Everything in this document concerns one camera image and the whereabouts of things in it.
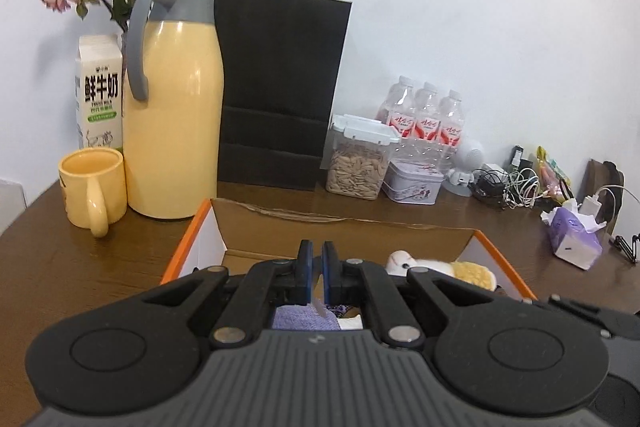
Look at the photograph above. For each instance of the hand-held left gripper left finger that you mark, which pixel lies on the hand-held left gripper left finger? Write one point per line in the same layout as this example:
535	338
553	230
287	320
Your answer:
306	269

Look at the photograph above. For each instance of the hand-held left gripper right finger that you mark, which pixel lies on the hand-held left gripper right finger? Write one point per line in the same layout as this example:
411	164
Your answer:
330	269

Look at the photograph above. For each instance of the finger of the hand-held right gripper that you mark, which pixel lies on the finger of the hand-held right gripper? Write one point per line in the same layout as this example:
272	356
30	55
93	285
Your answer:
582	314

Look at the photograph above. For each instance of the orange cardboard box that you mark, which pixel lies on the orange cardboard box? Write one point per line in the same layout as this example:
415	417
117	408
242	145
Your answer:
350	232

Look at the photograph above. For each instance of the purple burlap pouch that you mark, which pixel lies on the purple burlap pouch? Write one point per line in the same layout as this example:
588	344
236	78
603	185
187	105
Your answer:
300	317

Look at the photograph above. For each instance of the white and yellow plush toy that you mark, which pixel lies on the white and yellow plush toy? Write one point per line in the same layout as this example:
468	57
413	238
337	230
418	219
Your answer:
440	269

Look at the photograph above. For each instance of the purple tissue pack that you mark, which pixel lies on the purple tissue pack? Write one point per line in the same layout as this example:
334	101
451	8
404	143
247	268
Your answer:
575	239

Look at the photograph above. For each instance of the black folding stand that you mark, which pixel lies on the black folding stand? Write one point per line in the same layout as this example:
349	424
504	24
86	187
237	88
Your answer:
627	247

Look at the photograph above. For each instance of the clear seed container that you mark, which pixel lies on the clear seed container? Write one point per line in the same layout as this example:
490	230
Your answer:
357	167

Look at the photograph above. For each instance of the white printed tin box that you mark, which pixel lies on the white printed tin box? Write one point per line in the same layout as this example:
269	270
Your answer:
412	184

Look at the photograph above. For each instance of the brown paper item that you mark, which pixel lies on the brown paper item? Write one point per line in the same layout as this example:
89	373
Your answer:
607	177

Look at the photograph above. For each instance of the black plug adapter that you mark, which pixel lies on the black plug adapter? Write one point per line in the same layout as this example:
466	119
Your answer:
517	157

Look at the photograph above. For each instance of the plastic water bottle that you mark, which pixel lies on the plastic water bottle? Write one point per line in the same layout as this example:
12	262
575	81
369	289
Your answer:
426	119
451	127
397	112

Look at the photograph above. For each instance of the black paper bag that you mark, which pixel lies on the black paper bag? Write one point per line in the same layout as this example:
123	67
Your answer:
280	82

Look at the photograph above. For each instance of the yellow thermos jug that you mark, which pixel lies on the yellow thermos jug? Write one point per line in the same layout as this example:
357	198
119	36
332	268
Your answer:
175	117

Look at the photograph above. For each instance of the yellow mug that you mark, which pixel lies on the yellow mug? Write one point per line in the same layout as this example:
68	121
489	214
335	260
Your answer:
92	187

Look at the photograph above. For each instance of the white milk carton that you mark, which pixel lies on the white milk carton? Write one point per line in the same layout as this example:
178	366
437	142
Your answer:
100	97

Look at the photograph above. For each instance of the white book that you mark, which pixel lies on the white book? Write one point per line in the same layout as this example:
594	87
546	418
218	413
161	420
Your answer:
11	202

